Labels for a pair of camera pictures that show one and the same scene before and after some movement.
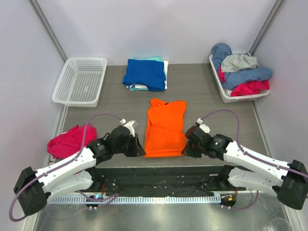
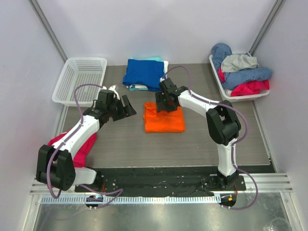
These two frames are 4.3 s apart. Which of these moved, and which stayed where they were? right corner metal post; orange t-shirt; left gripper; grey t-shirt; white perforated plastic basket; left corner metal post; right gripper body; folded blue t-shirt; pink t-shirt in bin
Moved: left gripper; orange t-shirt; right gripper body
Stayed: pink t-shirt in bin; right corner metal post; white perforated plastic basket; left corner metal post; folded blue t-shirt; grey t-shirt
